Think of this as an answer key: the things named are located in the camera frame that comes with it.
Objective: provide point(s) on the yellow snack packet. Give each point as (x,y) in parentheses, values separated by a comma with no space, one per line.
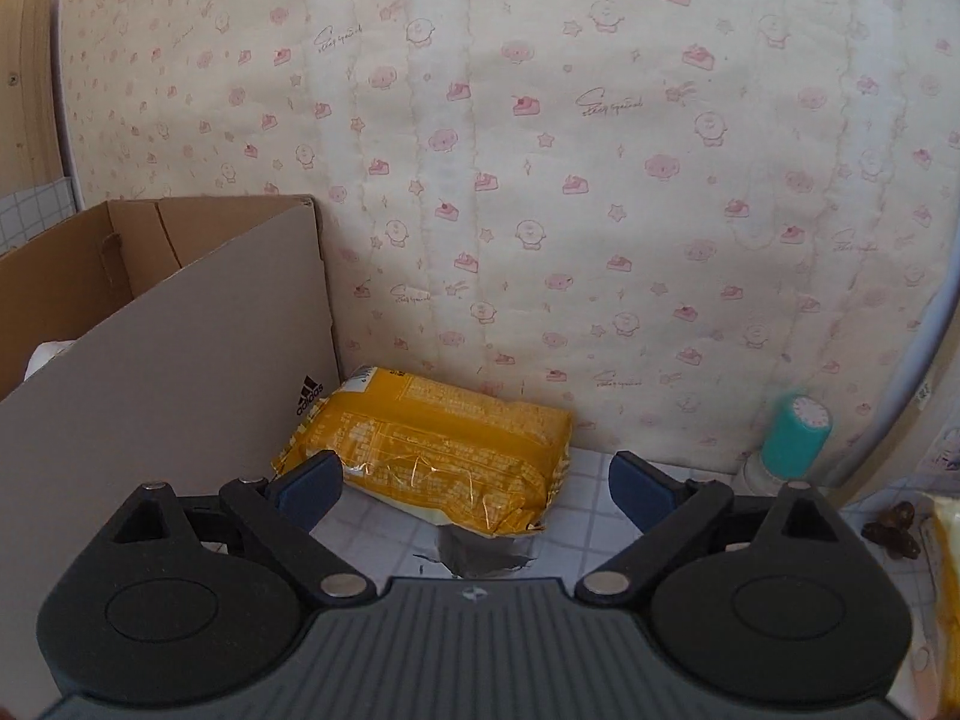
(445,454)

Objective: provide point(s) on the patterned wall cloth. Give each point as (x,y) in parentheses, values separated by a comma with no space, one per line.
(663,215)

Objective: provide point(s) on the wooden shelf unit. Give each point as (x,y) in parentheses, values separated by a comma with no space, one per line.
(30,141)

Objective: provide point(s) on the croissant snack packet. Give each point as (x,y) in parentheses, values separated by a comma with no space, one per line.
(940,534)

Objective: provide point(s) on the teal cap stamp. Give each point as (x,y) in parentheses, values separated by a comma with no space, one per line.
(796,436)

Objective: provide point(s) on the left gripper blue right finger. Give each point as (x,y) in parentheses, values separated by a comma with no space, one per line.
(644,494)

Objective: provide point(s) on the brown hair claw clip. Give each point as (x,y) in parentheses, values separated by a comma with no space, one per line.
(891,531)

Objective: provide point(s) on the white knit glove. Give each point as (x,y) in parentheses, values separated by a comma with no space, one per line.
(43,354)

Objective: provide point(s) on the open cardboard box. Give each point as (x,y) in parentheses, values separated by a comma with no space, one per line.
(202,332)

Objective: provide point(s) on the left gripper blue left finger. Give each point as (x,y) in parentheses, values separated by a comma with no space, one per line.
(309,492)

